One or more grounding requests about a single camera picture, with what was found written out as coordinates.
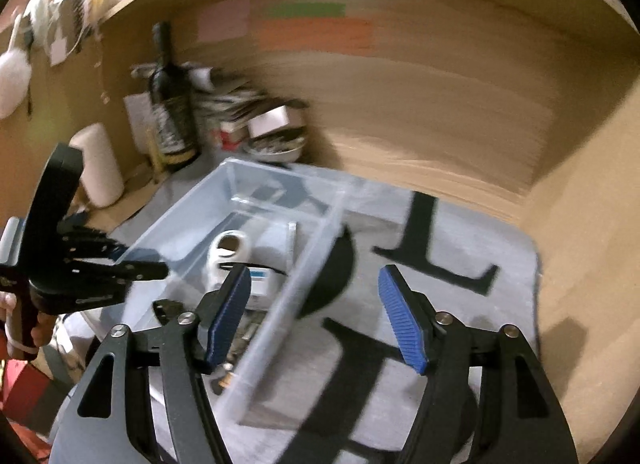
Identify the white cylindrical speaker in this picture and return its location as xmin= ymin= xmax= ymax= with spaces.
xmin=70 ymin=123 xmax=125 ymax=208

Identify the silver metal tube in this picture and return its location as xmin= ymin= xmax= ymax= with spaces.
xmin=285 ymin=221 xmax=297 ymax=274

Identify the orange paper note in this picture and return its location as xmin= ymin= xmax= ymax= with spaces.
xmin=256 ymin=17 xmax=374 ymax=56

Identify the pink paper note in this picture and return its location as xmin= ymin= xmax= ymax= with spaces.
xmin=198 ymin=0 xmax=250 ymax=43

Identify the green paper note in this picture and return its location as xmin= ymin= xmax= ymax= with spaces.
xmin=265 ymin=2 xmax=346 ymax=20

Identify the white small box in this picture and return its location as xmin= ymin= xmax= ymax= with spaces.
xmin=247 ymin=105 xmax=296 ymax=139

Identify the bowl of stones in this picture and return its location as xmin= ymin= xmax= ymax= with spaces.
xmin=242 ymin=129 xmax=307 ymax=164

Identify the dark wine bottle elephant label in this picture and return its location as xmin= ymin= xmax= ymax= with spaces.
xmin=149 ymin=22 xmax=201 ymax=172

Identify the clear plastic storage bin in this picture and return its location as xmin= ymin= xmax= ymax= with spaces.
xmin=84 ymin=158 xmax=349 ymax=422

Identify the person left hand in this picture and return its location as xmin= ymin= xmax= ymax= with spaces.
xmin=1 ymin=291 xmax=58 ymax=360

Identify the white handheld massager device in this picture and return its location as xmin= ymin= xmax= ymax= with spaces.
xmin=203 ymin=230 xmax=252 ymax=291

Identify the white usb charger plug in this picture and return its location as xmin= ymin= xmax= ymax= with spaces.
xmin=246 ymin=267 xmax=285 ymax=311

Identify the stack of books and papers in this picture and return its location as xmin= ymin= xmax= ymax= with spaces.
xmin=188 ymin=67 xmax=268 ymax=151

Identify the black gold rectangular lighter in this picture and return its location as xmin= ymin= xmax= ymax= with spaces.
xmin=210 ymin=310 xmax=266 ymax=396

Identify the grey mat with black letters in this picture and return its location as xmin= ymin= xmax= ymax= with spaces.
xmin=115 ymin=161 xmax=539 ymax=463

